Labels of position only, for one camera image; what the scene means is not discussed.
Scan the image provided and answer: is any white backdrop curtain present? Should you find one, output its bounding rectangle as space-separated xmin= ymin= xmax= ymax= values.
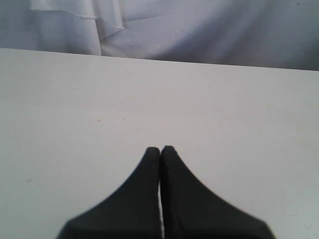
xmin=0 ymin=0 xmax=319 ymax=70

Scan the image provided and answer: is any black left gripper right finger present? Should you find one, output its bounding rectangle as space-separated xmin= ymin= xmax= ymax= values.
xmin=159 ymin=146 xmax=274 ymax=239

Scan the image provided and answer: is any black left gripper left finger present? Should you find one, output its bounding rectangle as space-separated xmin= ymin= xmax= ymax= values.
xmin=57 ymin=147 xmax=162 ymax=239

